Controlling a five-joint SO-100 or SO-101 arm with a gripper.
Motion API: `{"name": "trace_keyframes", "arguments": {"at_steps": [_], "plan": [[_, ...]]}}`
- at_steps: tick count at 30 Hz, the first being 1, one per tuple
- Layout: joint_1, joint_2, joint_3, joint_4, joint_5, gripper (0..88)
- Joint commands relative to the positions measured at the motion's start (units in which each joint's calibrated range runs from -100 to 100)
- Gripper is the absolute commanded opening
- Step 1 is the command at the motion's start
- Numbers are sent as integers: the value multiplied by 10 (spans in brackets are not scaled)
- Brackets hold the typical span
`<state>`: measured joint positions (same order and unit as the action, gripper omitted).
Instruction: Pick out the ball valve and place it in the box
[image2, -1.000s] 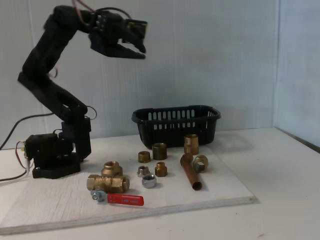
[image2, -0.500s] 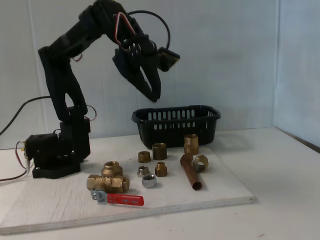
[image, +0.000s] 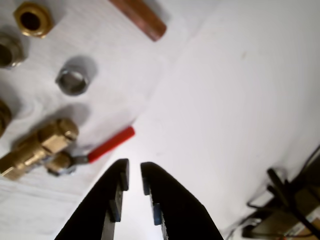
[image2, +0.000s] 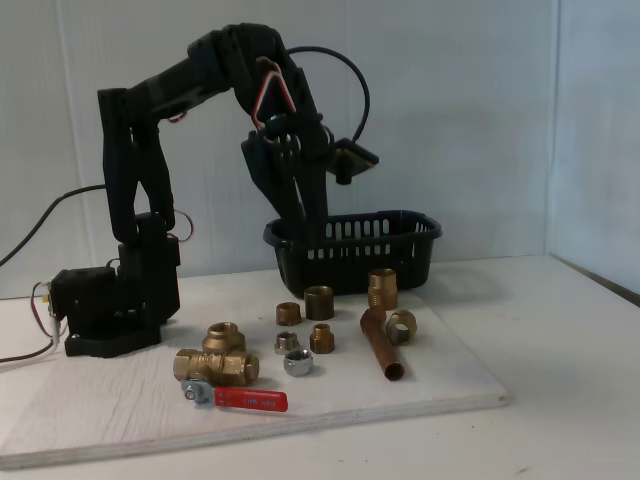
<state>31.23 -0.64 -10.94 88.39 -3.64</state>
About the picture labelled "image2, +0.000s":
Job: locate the black slotted plastic basket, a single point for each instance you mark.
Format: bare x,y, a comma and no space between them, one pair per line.
370,277

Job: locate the brass sleeve coupling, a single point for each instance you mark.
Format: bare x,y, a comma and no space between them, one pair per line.
319,305

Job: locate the brass threaded adapter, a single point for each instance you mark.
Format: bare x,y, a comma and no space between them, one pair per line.
383,287

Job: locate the brass hex bushing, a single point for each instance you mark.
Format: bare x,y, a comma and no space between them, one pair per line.
288,315

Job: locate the small brass reducer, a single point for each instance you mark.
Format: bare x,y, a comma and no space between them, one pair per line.
322,342

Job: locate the chrome hex bushing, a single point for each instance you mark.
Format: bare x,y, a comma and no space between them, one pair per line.
286,345

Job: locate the brass compression nut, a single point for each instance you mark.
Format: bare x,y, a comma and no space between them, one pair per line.
407,320

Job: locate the copper pipe piece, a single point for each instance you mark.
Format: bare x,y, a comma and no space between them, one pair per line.
382,350

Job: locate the chrome nut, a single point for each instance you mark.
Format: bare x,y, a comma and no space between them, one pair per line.
300,369

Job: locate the small controller board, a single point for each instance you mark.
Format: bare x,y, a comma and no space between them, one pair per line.
48,300

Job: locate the white wooden board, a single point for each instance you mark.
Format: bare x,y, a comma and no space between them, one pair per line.
125,400

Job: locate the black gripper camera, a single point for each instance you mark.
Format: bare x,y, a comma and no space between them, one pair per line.
350,157

